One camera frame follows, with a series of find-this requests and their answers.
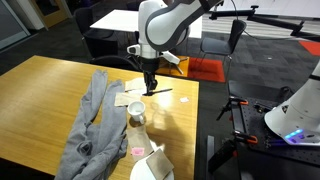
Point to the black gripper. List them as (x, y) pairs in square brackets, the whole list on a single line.
[(150, 63)]

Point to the black pen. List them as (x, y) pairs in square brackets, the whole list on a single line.
[(163, 90)]

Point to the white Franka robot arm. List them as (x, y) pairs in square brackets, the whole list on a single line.
[(166, 23)]

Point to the brown paper napkin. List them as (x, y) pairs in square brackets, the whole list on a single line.
[(138, 138), (159, 164), (135, 84), (123, 99)]

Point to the pink sticky note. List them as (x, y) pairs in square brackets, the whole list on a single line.
[(184, 99), (137, 151)]

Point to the black office chair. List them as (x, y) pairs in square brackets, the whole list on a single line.
[(113, 61), (100, 43)]

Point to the white table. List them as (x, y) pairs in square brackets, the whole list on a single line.
[(116, 20)]

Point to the grey cloth garment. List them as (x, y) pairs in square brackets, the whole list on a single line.
[(100, 133)]

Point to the black chair with thin legs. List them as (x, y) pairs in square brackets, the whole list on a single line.
[(216, 45)]

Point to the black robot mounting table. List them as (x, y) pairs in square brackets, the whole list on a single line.
[(253, 116)]

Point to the wooden door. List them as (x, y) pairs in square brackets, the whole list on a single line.
[(50, 16)]

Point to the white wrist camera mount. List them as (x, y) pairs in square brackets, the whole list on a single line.
[(133, 50)]

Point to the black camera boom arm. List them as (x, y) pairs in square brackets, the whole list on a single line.
[(240, 12)]

